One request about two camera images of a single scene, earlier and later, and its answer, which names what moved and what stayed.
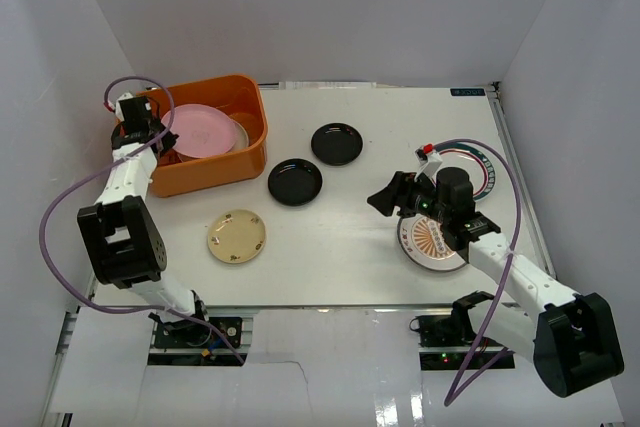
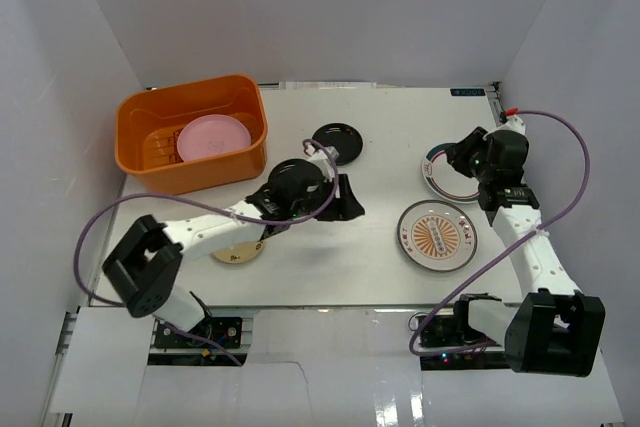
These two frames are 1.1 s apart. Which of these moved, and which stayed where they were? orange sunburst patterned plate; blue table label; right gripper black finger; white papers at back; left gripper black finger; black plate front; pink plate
Moved: right gripper black finger; left gripper black finger; pink plate
Stayed: blue table label; white papers at back; orange sunburst patterned plate; black plate front
